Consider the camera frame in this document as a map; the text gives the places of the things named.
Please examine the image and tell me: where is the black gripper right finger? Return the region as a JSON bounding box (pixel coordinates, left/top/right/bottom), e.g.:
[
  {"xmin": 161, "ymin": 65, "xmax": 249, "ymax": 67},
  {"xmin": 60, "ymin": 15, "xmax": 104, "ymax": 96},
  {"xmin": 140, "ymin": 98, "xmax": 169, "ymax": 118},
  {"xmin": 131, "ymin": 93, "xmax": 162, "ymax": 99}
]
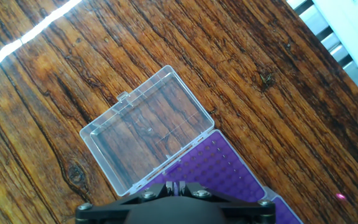
[{"xmin": 176, "ymin": 181, "xmax": 276, "ymax": 224}]

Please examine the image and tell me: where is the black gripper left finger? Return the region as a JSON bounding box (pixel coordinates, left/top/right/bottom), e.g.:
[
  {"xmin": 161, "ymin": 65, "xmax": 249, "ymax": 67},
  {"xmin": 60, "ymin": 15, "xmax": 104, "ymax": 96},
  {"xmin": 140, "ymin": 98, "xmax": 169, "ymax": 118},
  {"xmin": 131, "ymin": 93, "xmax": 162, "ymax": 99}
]
[{"xmin": 75, "ymin": 182, "xmax": 177, "ymax": 224}]

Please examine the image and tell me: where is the purple pipette tip box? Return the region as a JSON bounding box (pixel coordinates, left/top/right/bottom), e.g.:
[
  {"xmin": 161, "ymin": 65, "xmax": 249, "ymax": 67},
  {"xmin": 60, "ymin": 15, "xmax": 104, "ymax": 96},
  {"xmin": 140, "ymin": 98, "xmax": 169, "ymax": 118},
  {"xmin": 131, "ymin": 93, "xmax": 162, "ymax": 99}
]
[
  {"xmin": 261, "ymin": 185, "xmax": 304, "ymax": 224},
  {"xmin": 79, "ymin": 64, "xmax": 267, "ymax": 203}
]

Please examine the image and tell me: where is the brown wooden board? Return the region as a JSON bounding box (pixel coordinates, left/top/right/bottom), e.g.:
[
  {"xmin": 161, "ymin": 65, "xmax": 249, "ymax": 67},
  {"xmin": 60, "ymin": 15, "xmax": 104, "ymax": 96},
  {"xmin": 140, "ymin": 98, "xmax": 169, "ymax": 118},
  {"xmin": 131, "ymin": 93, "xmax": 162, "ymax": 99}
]
[{"xmin": 0, "ymin": 0, "xmax": 358, "ymax": 224}]

